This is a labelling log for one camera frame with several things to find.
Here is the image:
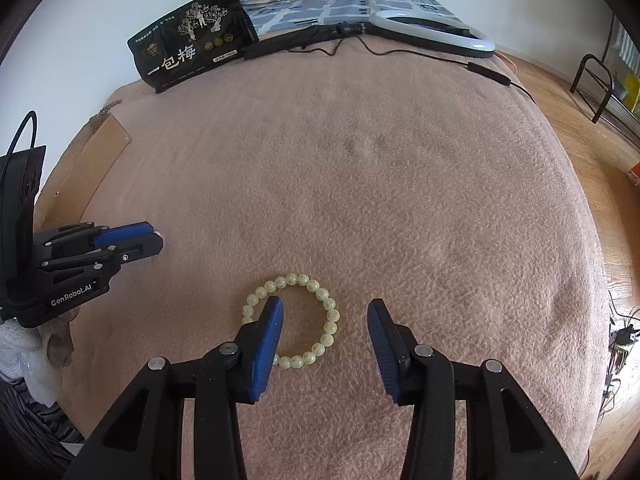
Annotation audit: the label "black ring light stand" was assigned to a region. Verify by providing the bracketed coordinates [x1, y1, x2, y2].
[243, 22, 371, 61]

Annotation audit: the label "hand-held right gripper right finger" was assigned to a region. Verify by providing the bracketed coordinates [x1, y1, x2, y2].
[366, 298, 583, 480]

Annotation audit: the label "black snack bag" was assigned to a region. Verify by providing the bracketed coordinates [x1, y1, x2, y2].
[127, 0, 260, 95]

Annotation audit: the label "blue plaid bedsheet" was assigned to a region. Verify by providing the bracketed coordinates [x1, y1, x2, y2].
[242, 0, 471, 36]

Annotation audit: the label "white ring light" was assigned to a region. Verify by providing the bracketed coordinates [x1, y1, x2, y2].
[367, 0, 496, 58]

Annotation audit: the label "yellow box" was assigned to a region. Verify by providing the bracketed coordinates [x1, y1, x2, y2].
[615, 72, 640, 116]

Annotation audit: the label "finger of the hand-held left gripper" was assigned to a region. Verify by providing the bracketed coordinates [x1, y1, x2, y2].
[37, 221, 157, 249]
[42, 235, 164, 274]

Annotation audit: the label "cardboard box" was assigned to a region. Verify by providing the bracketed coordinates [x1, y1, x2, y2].
[32, 112, 133, 233]

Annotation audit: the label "black metal rack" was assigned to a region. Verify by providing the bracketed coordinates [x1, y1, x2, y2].
[570, 54, 640, 151]

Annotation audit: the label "pink fleece blanket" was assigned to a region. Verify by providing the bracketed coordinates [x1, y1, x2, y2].
[32, 35, 613, 480]

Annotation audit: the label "pale green bead bracelet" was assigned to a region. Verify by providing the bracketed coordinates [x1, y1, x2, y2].
[241, 273, 342, 368]

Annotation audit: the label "grey striped clothing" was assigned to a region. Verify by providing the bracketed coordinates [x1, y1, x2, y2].
[0, 385, 83, 466]

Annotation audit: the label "tangled floor cables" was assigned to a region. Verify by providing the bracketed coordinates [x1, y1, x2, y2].
[602, 290, 640, 411]

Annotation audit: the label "person's left hand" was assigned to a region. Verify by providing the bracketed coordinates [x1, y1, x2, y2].
[0, 310, 76, 405]

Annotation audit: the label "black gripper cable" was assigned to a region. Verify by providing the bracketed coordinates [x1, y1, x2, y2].
[7, 111, 40, 158]

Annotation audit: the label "black ring light cable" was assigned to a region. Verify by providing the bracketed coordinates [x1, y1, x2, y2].
[287, 30, 540, 106]

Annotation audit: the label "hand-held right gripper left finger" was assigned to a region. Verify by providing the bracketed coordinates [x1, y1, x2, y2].
[62, 296, 285, 480]

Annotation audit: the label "white radiator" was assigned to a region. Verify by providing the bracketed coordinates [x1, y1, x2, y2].
[614, 22, 640, 73]

